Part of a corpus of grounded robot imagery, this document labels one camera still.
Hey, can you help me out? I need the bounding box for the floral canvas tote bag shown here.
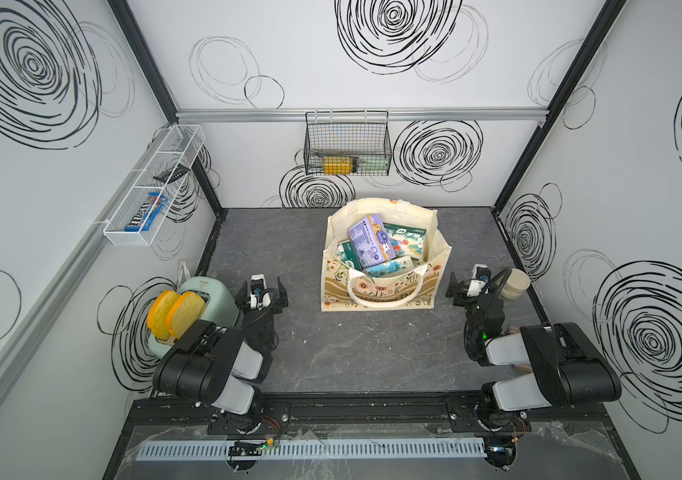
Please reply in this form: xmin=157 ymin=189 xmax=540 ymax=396
xmin=320 ymin=198 xmax=452 ymax=312

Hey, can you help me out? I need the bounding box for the green tissue pack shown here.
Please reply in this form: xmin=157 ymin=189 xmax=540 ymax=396
xmin=336 ymin=240 xmax=364 ymax=271

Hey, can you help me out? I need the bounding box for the purple tissue pack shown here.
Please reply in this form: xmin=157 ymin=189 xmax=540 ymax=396
xmin=348 ymin=214 xmax=396 ymax=269

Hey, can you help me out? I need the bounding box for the elephant tissue pack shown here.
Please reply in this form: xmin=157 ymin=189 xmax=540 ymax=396
xmin=364 ymin=256 xmax=415 ymax=278
xmin=384 ymin=223 xmax=427 ymax=261

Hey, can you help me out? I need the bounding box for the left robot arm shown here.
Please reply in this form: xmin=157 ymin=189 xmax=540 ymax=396
xmin=147 ymin=274 xmax=289 ymax=416

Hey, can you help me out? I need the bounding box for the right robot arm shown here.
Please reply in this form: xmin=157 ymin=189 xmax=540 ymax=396
xmin=446 ymin=265 xmax=622 ymax=412

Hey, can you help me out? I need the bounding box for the green toaster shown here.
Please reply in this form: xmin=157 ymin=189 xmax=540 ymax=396
xmin=146 ymin=276 xmax=240 ymax=359

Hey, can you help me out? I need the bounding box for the beige round jar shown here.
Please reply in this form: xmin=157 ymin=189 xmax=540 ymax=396
xmin=501 ymin=268 xmax=531 ymax=301

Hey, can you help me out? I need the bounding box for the yellow toast slice right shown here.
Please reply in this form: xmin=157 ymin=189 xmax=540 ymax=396
xmin=167 ymin=291 xmax=206 ymax=339

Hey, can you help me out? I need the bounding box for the yellow toast slice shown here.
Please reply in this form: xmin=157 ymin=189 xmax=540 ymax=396
xmin=147 ymin=290 xmax=180 ymax=341
xmin=167 ymin=291 xmax=206 ymax=339

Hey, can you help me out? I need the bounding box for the yellow toast slice left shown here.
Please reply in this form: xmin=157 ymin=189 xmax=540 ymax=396
xmin=147 ymin=290 xmax=180 ymax=341

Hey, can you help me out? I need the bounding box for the blue candy packet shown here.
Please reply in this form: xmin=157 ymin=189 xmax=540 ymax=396
xmin=124 ymin=192 xmax=168 ymax=232

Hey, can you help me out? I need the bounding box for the yellow item in basket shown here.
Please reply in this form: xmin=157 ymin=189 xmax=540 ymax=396
xmin=322 ymin=156 xmax=356 ymax=175

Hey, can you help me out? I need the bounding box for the black remote control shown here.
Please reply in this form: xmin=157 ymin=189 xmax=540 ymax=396
xmin=153 ymin=164 xmax=190 ymax=184

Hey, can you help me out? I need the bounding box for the green item in basket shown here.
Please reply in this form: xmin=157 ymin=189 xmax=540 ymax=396
xmin=355 ymin=154 xmax=391 ymax=176

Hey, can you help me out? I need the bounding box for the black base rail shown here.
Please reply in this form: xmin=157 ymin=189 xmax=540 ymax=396
xmin=122 ymin=390 xmax=608 ymax=435

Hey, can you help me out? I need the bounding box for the grey cable duct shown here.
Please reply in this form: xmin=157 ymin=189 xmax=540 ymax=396
xmin=135 ymin=438 xmax=487 ymax=461

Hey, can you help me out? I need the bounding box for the black wire basket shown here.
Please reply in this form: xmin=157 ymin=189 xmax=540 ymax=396
xmin=303 ymin=110 xmax=393 ymax=175

